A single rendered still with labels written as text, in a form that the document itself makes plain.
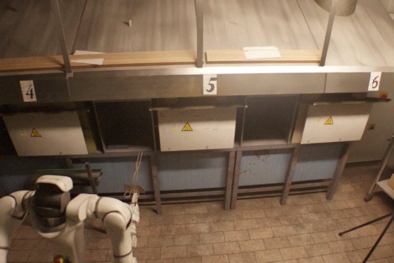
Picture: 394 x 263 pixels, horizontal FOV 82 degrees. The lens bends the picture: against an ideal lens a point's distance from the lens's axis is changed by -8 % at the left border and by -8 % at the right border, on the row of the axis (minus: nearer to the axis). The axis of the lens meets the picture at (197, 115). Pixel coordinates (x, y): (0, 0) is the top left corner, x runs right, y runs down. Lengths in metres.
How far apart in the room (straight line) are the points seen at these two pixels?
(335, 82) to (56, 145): 2.20
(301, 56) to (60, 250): 1.75
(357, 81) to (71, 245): 1.98
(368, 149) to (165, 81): 2.96
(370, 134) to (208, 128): 2.34
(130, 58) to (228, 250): 1.90
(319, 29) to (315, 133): 0.87
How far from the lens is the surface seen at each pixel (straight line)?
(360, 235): 3.08
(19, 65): 1.92
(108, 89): 1.67
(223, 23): 1.94
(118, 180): 2.59
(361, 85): 2.09
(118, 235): 1.05
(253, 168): 2.58
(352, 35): 2.29
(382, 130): 3.79
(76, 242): 1.17
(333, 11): 1.83
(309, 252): 2.73
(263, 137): 2.45
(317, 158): 2.81
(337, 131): 2.44
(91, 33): 1.95
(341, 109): 2.34
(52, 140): 2.24
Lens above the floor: 2.15
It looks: 28 degrees down
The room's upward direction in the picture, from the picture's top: straight up
